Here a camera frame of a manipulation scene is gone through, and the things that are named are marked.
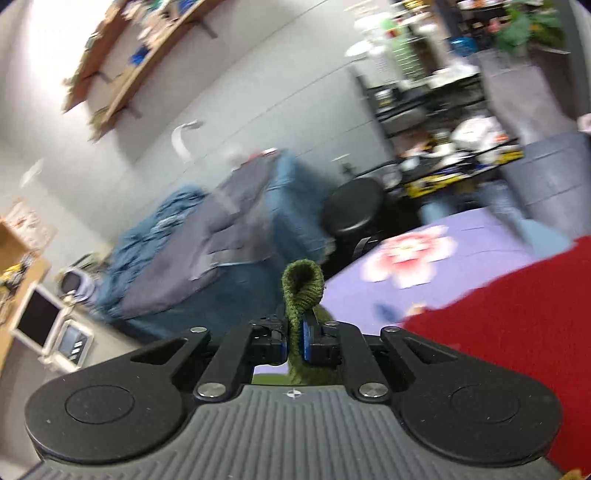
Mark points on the white monitor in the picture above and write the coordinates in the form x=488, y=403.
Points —
x=37, y=318

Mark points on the wooden wall shelf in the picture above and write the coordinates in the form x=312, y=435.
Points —
x=99, y=50
x=138, y=76

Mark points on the white wall hook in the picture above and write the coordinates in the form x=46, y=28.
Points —
x=181, y=141

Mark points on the blue plastic crate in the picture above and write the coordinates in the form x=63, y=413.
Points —
x=464, y=47

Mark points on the green potted plant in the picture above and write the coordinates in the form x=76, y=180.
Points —
x=521, y=27

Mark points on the black metal storage rack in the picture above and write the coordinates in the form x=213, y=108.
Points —
x=415, y=115

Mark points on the purple floral sheet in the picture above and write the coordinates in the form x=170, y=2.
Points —
x=480, y=240

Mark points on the grey cloth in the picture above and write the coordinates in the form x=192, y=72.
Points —
x=207, y=249

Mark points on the blue blanket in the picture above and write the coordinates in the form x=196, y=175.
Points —
x=295, y=207

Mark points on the green knitted sock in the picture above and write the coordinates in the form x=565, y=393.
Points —
x=302, y=281

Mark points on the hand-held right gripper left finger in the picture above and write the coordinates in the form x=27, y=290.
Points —
x=282, y=345

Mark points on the wooden cabinet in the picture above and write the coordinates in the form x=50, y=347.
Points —
x=32, y=272

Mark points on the wall poster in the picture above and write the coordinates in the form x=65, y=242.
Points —
x=27, y=224

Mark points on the red cloth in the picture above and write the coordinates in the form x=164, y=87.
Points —
x=517, y=332

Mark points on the small white screen device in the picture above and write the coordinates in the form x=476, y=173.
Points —
x=69, y=341

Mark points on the black round stool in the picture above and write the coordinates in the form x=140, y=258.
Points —
x=353, y=207

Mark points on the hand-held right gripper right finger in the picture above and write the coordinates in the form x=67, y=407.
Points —
x=304, y=344

